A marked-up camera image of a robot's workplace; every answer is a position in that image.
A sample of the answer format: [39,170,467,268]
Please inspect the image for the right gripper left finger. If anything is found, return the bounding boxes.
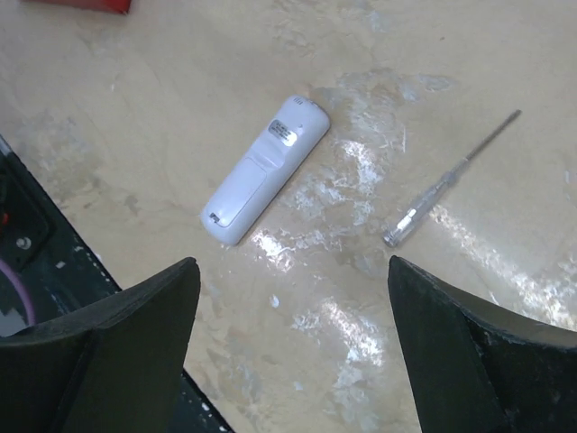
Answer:
[1,257,200,432]

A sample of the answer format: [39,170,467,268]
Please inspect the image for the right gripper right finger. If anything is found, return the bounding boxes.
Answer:
[388,256,576,432]

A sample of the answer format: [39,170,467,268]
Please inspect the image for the white remote control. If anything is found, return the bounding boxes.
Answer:
[200,95,330,245]

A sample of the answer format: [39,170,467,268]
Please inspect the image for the red snack packet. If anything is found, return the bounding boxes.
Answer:
[34,0,132,14]

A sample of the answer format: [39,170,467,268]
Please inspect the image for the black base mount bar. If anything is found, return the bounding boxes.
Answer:
[1,144,230,432]

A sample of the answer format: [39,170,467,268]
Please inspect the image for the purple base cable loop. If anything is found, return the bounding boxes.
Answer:
[0,259,40,326]

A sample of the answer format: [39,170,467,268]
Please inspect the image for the clear handle screwdriver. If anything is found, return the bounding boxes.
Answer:
[382,109,522,248]

